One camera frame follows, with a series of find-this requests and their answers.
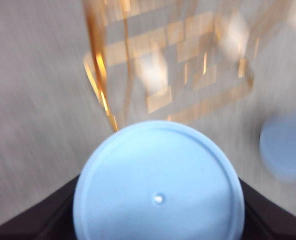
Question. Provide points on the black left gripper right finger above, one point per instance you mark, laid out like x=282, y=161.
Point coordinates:
x=263, y=218

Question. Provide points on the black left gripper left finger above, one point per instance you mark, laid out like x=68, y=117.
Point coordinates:
x=50, y=219

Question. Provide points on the blue ribbed cup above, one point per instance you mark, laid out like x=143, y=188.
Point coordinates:
x=160, y=180
x=277, y=144

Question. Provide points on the gold wire cup rack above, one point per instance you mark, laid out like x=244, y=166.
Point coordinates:
x=176, y=58

